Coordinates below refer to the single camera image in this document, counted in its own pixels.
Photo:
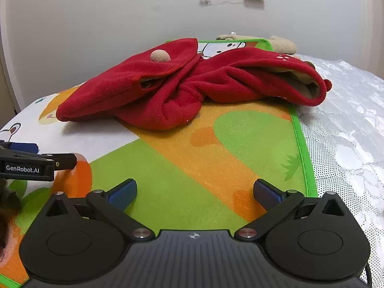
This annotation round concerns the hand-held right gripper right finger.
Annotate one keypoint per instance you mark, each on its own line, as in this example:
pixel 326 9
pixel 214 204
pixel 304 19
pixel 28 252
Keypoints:
pixel 266 194

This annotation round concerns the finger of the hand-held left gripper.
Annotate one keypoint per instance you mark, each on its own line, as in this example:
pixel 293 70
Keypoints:
pixel 22 148
pixel 64 161

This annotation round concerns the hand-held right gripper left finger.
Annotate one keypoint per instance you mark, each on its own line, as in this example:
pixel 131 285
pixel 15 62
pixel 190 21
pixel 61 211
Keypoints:
pixel 123 193

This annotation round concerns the red fleece garment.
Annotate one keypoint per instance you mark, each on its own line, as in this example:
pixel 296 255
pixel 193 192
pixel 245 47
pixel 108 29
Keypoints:
pixel 180 96

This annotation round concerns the beige door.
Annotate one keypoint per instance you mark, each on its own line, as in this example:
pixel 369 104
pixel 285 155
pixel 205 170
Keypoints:
pixel 7 90

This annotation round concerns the printed cartoon play mat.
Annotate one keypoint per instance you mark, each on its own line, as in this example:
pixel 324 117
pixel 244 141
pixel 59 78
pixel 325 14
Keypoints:
pixel 180 162

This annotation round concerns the white lace bedspread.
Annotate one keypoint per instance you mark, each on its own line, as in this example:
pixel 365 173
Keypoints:
pixel 345 111

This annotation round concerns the beige plush toy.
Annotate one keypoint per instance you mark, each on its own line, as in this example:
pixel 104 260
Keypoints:
pixel 285 46

